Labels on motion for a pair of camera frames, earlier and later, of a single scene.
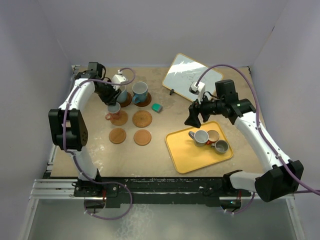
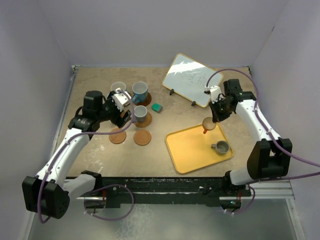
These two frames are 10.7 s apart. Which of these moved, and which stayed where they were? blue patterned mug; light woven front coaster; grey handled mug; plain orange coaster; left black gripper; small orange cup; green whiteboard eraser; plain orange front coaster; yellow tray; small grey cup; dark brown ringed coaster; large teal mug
Moved: small orange cup; large teal mug; left black gripper; grey handled mug
Stayed: blue patterned mug; dark brown ringed coaster; green whiteboard eraser; plain orange front coaster; plain orange coaster; yellow tray; small grey cup; light woven front coaster
